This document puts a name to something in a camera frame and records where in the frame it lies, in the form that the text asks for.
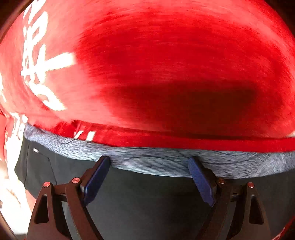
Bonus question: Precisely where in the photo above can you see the black pants with blue waistband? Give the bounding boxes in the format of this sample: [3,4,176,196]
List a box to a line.
[15,124,294,239]

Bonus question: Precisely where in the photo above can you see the red bedspread with white characters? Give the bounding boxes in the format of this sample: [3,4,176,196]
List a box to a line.
[1,1,294,239]

